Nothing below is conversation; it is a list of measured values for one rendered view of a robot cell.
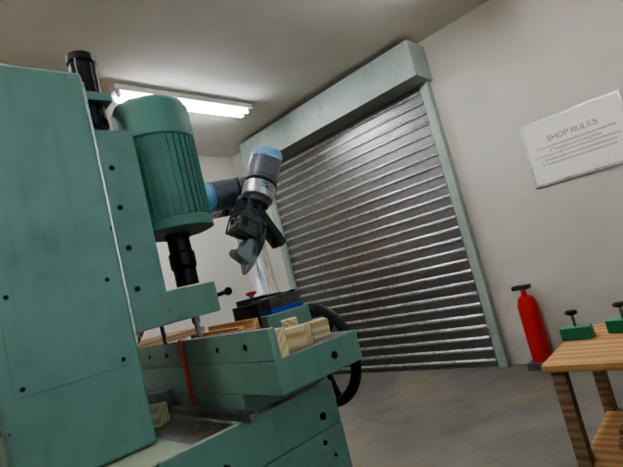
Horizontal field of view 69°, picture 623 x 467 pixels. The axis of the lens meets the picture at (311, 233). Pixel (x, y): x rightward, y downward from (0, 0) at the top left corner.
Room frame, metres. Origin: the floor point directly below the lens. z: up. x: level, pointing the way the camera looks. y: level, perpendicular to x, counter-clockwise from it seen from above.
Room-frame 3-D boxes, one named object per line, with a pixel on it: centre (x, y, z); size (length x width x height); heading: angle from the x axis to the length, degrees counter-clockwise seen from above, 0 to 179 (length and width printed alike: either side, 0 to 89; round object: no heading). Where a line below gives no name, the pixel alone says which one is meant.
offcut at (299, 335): (0.88, 0.07, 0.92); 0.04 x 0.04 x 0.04; 78
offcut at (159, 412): (0.98, 0.42, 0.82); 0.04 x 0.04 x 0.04; 85
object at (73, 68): (0.95, 0.41, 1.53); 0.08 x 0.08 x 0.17; 44
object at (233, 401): (1.09, 0.26, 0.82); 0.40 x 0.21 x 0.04; 44
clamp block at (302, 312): (1.16, 0.15, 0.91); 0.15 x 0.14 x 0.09; 44
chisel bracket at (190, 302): (1.04, 0.32, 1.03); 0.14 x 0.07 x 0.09; 134
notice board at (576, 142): (3.05, -1.89, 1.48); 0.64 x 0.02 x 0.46; 48
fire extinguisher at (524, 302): (3.38, -1.40, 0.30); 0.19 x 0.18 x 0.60; 138
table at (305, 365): (1.10, 0.21, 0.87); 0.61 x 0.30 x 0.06; 44
